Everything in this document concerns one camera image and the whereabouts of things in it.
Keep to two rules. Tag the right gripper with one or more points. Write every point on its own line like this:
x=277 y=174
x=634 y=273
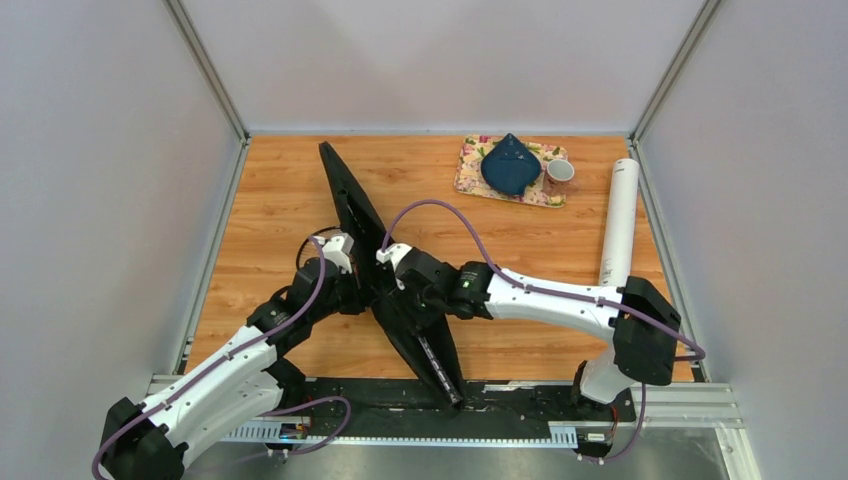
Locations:
x=402 y=295

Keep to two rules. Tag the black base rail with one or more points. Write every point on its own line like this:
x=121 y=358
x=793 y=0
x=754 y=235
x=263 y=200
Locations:
x=490 y=412

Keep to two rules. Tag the floral tray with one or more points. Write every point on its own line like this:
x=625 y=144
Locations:
x=469 y=180

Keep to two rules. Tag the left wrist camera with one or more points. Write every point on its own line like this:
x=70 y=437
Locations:
x=337 y=249

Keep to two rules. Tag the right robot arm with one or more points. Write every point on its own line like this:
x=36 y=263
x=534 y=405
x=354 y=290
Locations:
x=638 y=324

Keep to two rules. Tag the black racket bag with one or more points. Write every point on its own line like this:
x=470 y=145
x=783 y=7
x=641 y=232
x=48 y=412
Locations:
x=421 y=336

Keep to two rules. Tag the badminton racket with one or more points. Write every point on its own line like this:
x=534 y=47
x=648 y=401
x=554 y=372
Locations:
x=308 y=249

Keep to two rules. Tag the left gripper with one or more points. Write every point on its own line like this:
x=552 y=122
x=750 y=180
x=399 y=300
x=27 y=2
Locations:
x=357 y=303

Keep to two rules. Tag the white shuttlecock tube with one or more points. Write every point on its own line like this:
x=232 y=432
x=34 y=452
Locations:
x=616 y=259

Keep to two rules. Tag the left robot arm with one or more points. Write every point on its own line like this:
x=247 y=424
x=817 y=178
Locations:
x=161 y=436

